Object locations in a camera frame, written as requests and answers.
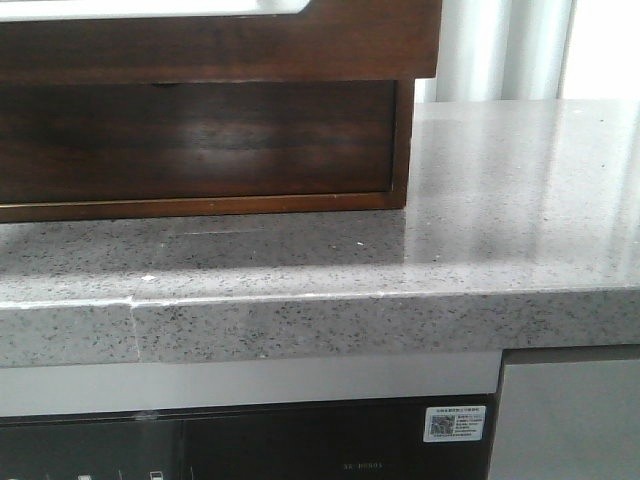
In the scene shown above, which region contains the dark wooden drawer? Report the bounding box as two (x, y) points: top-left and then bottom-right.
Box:
(0, 78), (399, 205)
(1, 1), (442, 85)

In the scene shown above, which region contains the dark wooden drawer cabinet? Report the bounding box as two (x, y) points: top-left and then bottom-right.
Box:
(0, 74), (417, 224)

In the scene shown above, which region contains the black glass built-in appliance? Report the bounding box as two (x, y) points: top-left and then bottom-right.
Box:
(1, 394), (496, 479)

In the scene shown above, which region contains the white QR code sticker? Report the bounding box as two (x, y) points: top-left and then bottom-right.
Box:
(423, 406), (487, 443)

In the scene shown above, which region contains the grey cabinet door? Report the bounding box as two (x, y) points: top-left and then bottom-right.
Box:
(489, 345), (639, 479)

